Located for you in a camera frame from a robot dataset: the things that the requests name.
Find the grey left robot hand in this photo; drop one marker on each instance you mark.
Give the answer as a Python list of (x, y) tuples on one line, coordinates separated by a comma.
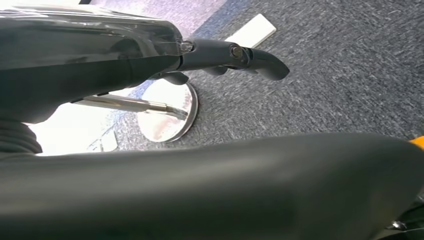
[(82, 49)]

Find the chrome stand with round base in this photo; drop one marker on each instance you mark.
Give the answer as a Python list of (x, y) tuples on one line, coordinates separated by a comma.
[(165, 129)]

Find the white floor socket plate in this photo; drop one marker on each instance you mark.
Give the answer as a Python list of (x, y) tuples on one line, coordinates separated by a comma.
[(251, 31)]

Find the yellow floor tape square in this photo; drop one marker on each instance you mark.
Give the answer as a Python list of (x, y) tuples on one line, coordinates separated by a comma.
[(418, 142)]

